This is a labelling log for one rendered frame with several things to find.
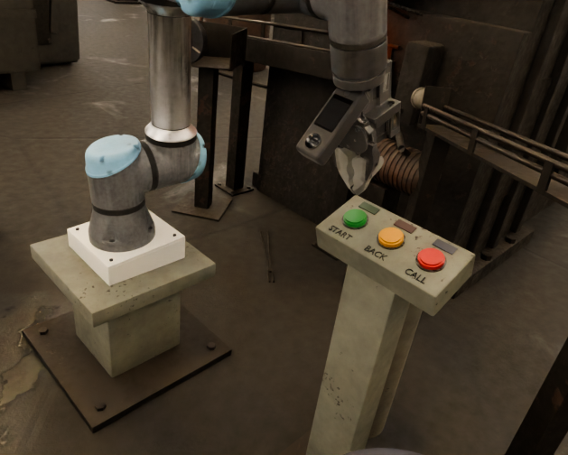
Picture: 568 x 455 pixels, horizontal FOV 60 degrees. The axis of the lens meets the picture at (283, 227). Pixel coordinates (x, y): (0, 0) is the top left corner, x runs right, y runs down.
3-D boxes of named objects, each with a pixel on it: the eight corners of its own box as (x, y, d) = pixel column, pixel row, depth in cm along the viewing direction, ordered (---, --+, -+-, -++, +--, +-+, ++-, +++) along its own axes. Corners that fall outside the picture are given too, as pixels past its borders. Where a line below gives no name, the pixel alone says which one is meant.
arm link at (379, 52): (362, 56, 60) (313, 42, 65) (363, 90, 63) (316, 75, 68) (399, 33, 63) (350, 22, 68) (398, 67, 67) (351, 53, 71)
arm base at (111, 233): (107, 260, 108) (101, 221, 102) (78, 230, 117) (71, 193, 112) (167, 237, 117) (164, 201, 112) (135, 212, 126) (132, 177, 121)
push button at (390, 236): (388, 230, 82) (388, 222, 81) (408, 241, 80) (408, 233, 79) (373, 244, 81) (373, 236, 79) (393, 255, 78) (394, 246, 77)
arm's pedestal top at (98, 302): (93, 329, 102) (91, 313, 100) (31, 257, 120) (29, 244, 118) (215, 276, 123) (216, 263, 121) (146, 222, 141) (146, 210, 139)
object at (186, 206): (177, 190, 219) (180, 17, 184) (234, 200, 216) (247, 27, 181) (159, 209, 202) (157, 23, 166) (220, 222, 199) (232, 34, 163)
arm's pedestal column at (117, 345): (92, 433, 110) (83, 348, 97) (23, 335, 133) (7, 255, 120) (231, 354, 136) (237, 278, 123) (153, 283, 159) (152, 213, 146)
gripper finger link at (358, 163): (389, 186, 81) (390, 139, 75) (367, 205, 79) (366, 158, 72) (374, 179, 83) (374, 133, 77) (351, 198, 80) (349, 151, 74)
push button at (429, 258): (426, 250, 78) (427, 243, 77) (449, 262, 76) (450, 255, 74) (412, 265, 76) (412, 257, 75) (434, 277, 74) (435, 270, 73)
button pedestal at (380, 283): (315, 414, 121) (365, 190, 91) (395, 485, 107) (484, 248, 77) (267, 450, 111) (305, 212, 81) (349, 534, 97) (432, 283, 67)
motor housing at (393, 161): (354, 271, 179) (386, 131, 153) (405, 301, 166) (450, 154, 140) (331, 283, 171) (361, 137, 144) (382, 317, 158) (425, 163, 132)
